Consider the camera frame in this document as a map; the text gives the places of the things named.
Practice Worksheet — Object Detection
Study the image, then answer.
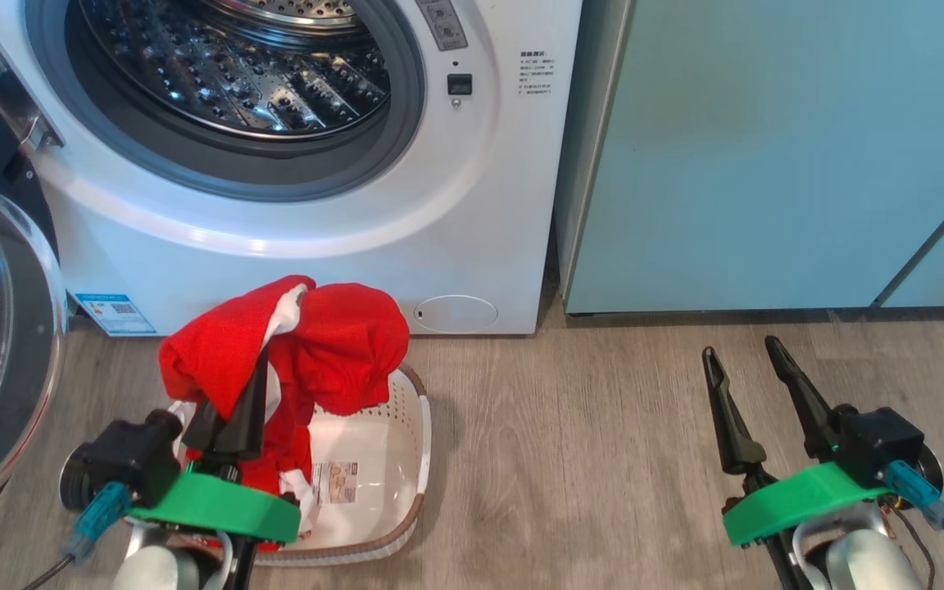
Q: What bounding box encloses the teal cable connector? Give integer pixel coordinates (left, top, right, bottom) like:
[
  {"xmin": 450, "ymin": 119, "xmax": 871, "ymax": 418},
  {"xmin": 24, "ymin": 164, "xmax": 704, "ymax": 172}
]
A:
[
  {"xmin": 66, "ymin": 482, "xmax": 133, "ymax": 562},
  {"xmin": 882, "ymin": 461, "xmax": 944, "ymax": 529}
]

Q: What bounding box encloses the printed basket label sticker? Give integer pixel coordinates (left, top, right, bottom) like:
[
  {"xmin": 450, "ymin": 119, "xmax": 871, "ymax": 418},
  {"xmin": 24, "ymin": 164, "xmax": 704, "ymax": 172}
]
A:
[{"xmin": 311, "ymin": 461, "xmax": 358, "ymax": 506}]

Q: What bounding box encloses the white front-load washing machine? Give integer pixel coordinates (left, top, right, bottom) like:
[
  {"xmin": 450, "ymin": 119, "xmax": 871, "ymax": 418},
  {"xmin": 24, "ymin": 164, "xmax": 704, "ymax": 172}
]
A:
[{"xmin": 0, "ymin": 0, "xmax": 583, "ymax": 337}]

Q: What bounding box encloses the metal door hinge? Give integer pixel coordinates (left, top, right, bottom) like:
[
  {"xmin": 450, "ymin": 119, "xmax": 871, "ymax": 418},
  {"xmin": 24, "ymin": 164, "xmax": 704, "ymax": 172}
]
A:
[{"xmin": 0, "ymin": 27, "xmax": 65, "ymax": 152}]

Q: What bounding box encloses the teal left cable connector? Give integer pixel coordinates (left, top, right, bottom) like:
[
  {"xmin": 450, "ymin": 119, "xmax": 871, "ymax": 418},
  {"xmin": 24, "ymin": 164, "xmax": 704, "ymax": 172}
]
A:
[{"xmin": 66, "ymin": 482, "xmax": 133, "ymax": 562}]

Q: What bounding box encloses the red garment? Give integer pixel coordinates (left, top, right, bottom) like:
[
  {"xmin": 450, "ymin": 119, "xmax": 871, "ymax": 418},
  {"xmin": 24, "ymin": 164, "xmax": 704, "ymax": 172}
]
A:
[{"xmin": 158, "ymin": 275, "xmax": 410, "ymax": 551}]

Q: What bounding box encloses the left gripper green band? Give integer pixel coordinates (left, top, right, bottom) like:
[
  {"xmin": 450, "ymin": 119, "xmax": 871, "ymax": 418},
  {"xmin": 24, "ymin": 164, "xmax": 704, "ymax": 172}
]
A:
[{"xmin": 128, "ymin": 346, "xmax": 303, "ymax": 545}]

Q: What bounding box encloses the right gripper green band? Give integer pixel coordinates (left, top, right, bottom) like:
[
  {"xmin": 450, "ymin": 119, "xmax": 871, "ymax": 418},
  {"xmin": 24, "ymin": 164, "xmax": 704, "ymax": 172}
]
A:
[{"xmin": 701, "ymin": 335, "xmax": 892, "ymax": 548}]

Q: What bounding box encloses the blue energy label sticker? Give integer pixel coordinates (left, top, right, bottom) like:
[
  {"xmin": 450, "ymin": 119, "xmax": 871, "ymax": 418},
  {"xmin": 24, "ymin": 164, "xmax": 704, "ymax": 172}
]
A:
[{"xmin": 75, "ymin": 293, "xmax": 157, "ymax": 337}]

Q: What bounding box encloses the white plastic laundry basket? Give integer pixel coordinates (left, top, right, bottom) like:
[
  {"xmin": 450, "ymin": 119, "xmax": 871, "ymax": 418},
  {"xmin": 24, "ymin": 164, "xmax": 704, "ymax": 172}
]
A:
[{"xmin": 58, "ymin": 365, "xmax": 432, "ymax": 566}]

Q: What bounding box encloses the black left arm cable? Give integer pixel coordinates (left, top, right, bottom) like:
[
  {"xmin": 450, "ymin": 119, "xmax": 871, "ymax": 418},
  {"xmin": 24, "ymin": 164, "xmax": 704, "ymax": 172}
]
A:
[{"xmin": 21, "ymin": 553, "xmax": 79, "ymax": 590}]

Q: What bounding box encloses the large teal cabinet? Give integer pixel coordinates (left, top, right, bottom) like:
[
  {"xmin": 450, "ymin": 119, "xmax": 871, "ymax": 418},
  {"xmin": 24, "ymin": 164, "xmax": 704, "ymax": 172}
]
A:
[{"xmin": 554, "ymin": 0, "xmax": 944, "ymax": 317}]

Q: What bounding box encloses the teal right cable connector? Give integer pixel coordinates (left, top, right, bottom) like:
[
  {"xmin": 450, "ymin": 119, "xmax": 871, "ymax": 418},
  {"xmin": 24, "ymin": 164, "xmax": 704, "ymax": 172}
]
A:
[{"xmin": 882, "ymin": 461, "xmax": 944, "ymax": 529}]

